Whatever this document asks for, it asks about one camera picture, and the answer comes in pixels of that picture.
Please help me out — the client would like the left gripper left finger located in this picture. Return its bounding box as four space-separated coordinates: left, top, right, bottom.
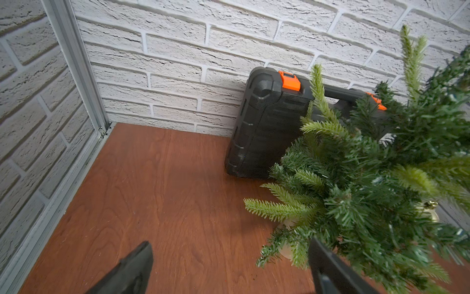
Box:
86 241 154 294

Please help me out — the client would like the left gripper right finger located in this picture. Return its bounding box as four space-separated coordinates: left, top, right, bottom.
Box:
308 238 378 294

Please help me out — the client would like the shiny gold ball ornament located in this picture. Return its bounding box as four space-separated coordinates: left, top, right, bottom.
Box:
418 201 439 222

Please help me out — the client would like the small green christmas tree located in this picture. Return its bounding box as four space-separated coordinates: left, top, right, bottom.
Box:
244 26 470 294

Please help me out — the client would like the black tool case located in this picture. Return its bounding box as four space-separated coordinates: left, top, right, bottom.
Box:
225 67 391 179

